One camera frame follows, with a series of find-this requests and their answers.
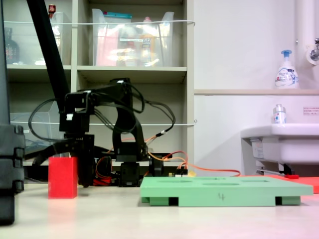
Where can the chrome wall faucet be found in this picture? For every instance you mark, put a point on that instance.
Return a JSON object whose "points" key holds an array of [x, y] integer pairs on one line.
{"points": [[314, 53]]}

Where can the red text notice label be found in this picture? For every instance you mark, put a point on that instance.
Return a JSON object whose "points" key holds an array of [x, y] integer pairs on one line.
{"points": [[311, 111]]}

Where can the dark glass bottle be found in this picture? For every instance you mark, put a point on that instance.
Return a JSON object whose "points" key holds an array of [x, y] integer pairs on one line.
{"points": [[11, 49]]}

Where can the small clear sanitizer bottle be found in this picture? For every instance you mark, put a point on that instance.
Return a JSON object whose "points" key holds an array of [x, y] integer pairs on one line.
{"points": [[279, 117]]}

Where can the red square block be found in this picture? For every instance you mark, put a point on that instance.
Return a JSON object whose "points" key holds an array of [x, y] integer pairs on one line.
{"points": [[62, 179]]}

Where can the white blue soap pump bottle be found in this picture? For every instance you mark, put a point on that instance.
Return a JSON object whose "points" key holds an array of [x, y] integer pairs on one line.
{"points": [[286, 77]]}

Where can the clear bin with dark bottle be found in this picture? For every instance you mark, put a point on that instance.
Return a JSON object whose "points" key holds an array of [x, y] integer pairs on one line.
{"points": [[30, 44]]}

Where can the small red piece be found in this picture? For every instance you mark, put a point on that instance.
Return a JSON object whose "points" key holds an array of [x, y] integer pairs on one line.
{"points": [[291, 176]]}

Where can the large clear storage bin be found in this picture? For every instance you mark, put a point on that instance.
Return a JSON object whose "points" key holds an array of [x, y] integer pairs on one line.
{"points": [[164, 49]]}

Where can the beige shelf unit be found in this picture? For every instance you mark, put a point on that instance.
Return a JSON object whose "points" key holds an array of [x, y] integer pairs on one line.
{"points": [[74, 49]]}

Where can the green shape sorter board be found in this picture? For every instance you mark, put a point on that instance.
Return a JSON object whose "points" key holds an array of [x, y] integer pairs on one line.
{"points": [[211, 194]]}

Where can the low clear plastic bin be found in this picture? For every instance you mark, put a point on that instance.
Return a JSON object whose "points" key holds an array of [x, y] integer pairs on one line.
{"points": [[20, 134]]}

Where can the yellow bottle with pink cap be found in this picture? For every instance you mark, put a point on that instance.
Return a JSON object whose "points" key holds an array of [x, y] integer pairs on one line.
{"points": [[149, 47]]}

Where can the thick black tripod leg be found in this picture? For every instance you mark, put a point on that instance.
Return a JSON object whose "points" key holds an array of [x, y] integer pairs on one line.
{"points": [[45, 37]]}

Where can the white sink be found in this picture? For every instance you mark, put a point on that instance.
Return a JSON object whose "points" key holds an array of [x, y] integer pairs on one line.
{"points": [[286, 144]]}

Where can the pink refill pouch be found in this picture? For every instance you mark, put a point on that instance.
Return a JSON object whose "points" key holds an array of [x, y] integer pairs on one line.
{"points": [[106, 47]]}

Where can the black notched tripod leg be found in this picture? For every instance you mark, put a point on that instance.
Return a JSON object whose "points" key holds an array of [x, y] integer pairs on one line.
{"points": [[11, 161]]}

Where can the thin black tripod strut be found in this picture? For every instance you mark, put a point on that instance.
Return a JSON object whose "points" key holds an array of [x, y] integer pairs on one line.
{"points": [[27, 155]]}

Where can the small circuit board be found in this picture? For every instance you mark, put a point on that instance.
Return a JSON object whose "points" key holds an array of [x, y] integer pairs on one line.
{"points": [[178, 175]]}

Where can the red capped bottle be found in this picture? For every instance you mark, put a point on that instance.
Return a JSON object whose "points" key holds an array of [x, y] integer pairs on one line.
{"points": [[51, 10]]}

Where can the red table clamp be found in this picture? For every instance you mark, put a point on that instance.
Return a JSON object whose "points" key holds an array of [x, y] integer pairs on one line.
{"points": [[102, 181]]}

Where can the teal edged package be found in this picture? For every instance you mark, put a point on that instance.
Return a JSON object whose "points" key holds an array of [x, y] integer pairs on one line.
{"points": [[117, 16]]}

